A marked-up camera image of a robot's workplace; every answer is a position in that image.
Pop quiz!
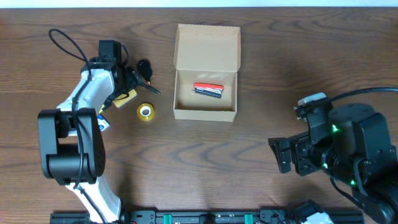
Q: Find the black ballpoint pen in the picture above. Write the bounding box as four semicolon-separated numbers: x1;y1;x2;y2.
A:
137;80;161;95

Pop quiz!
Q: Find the black correction tape dispenser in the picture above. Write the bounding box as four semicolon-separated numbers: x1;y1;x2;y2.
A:
137;59;153;83

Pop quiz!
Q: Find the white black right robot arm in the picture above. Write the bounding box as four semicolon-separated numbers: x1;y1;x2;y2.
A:
268;103;397;223

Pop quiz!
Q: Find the yellow highlighter marker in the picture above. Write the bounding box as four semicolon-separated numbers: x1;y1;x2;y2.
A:
98;105;105;114

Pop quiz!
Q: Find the red black stapler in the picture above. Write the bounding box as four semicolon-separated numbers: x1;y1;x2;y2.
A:
193;83;224;98

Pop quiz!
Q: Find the yellow adhesive tape roll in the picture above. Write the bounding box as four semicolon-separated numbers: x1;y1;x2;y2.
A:
137;103;155;121

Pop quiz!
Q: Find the blue white staples box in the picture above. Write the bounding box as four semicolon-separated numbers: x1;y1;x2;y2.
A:
97;114;110;132

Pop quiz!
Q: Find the brown cardboard box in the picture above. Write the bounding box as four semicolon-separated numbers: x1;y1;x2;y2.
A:
173;24;241;122

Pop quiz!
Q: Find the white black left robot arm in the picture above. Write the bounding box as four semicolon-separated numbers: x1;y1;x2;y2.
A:
37;57;135;223

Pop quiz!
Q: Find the yellow sticky notepad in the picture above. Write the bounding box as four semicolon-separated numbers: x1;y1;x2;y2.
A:
113;89;137;108

